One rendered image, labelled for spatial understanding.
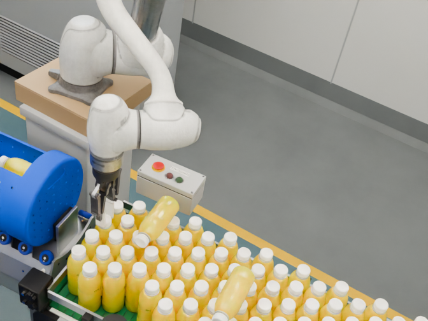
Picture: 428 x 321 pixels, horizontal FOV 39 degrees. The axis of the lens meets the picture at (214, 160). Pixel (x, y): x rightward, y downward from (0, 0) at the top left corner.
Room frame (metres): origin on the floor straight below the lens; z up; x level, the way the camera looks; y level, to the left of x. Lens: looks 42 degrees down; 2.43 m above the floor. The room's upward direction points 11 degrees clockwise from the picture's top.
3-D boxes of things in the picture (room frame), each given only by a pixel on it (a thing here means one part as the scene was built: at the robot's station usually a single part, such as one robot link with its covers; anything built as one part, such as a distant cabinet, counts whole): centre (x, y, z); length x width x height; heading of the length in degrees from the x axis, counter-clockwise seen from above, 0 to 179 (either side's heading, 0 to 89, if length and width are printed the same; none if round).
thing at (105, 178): (1.16, 0.28, 1.26); 0.08 x 0.07 x 0.09; 163
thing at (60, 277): (1.15, 0.33, 0.96); 0.40 x 0.01 x 0.03; 163
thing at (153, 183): (1.39, 0.12, 1.05); 0.20 x 0.10 x 0.10; 73
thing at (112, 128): (1.17, 0.27, 1.44); 0.13 x 0.11 x 0.16; 107
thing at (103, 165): (1.16, 0.28, 1.33); 0.09 x 0.09 x 0.06
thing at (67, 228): (1.17, 0.41, 0.99); 0.10 x 0.02 x 0.12; 163
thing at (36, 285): (0.97, 0.42, 0.95); 0.10 x 0.07 x 0.10; 163
